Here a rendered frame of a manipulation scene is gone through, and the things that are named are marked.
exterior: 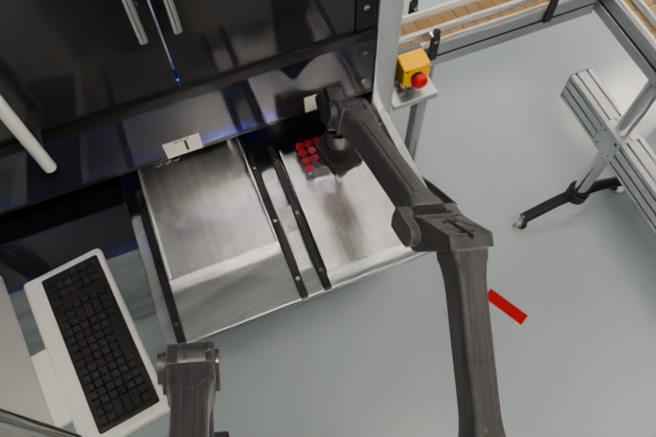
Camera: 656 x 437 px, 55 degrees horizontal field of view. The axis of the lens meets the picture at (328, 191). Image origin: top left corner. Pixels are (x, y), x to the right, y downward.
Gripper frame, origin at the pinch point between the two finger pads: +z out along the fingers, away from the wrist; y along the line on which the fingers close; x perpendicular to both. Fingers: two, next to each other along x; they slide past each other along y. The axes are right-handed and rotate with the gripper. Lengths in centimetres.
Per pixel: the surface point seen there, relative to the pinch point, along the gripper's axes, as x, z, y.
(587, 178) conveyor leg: -91, 69, -24
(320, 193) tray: 5.3, 5.9, 0.1
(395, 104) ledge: -25.8, 6.6, 10.1
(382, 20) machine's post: -19.9, -28.3, 11.5
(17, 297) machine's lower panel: 84, 36, 36
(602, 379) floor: -55, 94, -79
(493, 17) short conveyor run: -63, 2, 15
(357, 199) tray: -1.1, 5.9, -6.5
